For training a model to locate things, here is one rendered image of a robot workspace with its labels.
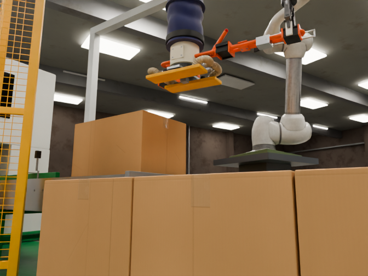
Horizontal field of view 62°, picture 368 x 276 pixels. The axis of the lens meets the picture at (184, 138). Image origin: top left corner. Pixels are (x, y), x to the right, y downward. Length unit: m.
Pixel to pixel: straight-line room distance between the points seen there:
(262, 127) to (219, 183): 1.55
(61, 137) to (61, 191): 11.86
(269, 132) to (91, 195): 1.50
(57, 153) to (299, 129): 11.25
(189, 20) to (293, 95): 0.87
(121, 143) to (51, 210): 0.77
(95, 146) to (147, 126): 0.39
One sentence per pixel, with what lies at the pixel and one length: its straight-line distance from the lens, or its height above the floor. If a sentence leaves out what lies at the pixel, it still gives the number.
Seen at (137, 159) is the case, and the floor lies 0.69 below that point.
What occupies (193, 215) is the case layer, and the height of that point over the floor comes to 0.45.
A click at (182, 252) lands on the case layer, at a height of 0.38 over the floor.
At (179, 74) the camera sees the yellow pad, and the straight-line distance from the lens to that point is 1.69.
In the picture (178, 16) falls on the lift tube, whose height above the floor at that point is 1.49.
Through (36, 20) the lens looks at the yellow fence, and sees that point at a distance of 2.29.
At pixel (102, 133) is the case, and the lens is 1.87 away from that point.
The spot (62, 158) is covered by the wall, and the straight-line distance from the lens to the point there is 12.79.
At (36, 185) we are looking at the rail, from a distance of 2.05.
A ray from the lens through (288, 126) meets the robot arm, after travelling 2.20.
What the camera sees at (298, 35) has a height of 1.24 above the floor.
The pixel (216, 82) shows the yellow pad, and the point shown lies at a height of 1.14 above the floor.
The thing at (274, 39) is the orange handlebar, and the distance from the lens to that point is 1.68.
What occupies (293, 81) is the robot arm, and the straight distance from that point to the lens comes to 2.22.
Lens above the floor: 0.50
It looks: 11 degrees up
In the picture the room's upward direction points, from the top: straight up
